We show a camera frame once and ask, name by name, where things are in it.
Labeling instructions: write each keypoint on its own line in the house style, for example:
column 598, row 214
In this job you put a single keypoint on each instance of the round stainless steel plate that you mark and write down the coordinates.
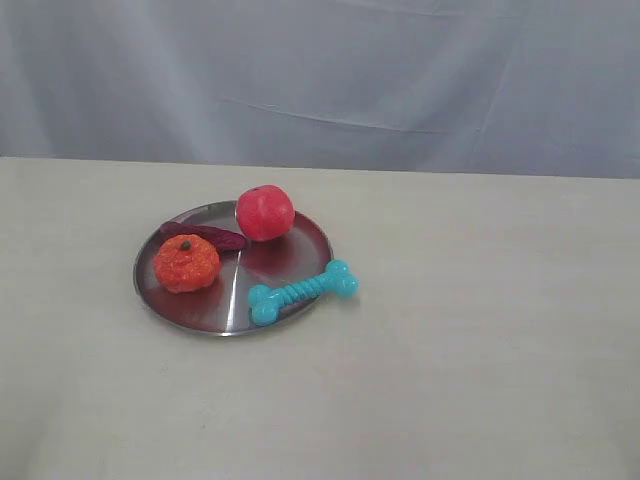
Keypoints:
column 222, row 309

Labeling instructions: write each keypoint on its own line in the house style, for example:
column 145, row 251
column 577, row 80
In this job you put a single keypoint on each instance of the purple sweet potato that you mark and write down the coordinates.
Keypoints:
column 223, row 240

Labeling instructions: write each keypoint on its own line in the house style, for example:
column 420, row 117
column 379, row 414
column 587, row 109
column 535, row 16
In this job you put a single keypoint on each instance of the white backdrop cloth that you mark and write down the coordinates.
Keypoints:
column 513, row 87

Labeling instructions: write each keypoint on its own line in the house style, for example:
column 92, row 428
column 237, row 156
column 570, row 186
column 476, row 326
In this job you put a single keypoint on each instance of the red apple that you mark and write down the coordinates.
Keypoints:
column 265, row 213

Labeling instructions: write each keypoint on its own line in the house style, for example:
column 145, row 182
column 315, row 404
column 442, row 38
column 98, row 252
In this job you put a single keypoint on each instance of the teal toy bone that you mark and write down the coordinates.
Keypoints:
column 266, row 304

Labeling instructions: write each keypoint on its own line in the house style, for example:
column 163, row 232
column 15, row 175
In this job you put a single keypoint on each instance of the orange toy pumpkin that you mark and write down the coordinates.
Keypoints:
column 186, row 263

